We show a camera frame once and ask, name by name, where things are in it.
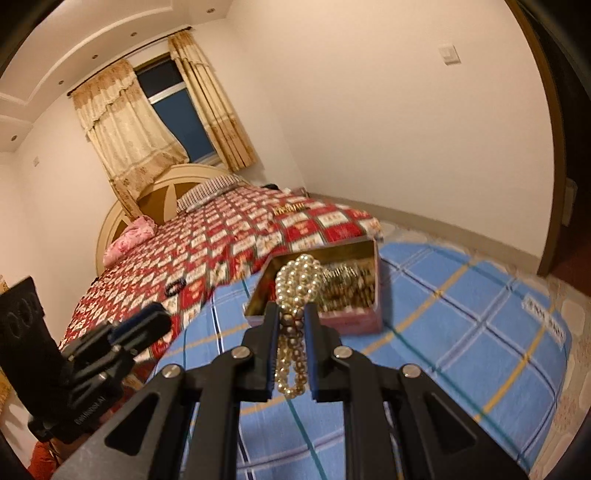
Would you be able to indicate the pile of gold jewelry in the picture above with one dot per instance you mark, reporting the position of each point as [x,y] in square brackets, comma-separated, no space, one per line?
[346,286]

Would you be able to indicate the red patterned blanket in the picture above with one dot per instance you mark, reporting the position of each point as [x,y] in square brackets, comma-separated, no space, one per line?
[207,240]

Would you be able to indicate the white light switch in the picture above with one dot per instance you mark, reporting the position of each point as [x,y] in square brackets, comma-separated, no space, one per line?
[449,54]

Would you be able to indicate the person's red garment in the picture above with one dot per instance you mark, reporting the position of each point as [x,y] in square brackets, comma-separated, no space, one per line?
[41,461]

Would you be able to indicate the cream curtain with valance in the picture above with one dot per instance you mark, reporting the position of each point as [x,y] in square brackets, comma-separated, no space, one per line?
[124,138]

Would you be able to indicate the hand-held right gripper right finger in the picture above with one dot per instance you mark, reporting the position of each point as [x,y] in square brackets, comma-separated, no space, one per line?
[316,346]

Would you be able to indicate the gold comb ornament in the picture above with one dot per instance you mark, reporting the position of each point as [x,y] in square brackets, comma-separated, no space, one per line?
[288,208]

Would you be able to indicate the pink floral pillow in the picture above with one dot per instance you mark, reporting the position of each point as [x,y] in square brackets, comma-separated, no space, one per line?
[129,240]

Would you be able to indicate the blue checked bed sheet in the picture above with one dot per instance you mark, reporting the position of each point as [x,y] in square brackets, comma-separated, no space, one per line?
[438,323]

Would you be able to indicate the brown wooden door frame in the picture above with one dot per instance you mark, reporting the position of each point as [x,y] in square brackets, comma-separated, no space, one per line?
[556,184]

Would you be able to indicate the cream arched headboard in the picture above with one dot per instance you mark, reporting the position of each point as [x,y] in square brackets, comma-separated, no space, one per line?
[184,180]

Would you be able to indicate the window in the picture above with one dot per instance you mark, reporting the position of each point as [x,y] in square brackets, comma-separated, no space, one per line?
[175,106]

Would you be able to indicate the golden patterned curtain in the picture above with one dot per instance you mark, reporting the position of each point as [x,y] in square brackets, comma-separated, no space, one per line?
[217,115]

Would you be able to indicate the striped pillow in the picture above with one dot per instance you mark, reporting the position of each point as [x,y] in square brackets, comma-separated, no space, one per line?
[207,191]

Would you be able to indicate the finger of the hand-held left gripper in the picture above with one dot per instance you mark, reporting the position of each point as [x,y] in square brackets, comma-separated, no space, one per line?
[147,323]

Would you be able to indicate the white printed label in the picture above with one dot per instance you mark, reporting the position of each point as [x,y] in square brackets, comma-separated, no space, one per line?
[545,319]

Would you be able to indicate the pink tin jewelry box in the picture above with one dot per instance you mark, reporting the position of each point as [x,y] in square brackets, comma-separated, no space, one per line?
[355,318]

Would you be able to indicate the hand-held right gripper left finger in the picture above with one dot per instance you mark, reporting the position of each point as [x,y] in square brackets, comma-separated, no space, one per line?
[272,346]

